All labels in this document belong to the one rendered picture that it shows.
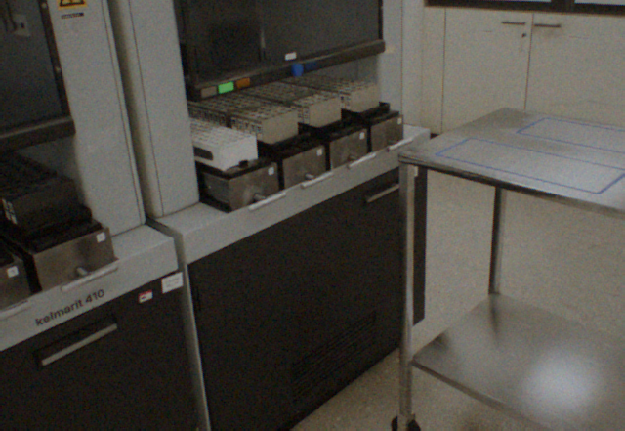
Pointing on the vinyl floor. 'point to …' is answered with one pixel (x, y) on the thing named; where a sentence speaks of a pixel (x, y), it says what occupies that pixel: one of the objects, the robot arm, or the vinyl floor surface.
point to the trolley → (605, 169)
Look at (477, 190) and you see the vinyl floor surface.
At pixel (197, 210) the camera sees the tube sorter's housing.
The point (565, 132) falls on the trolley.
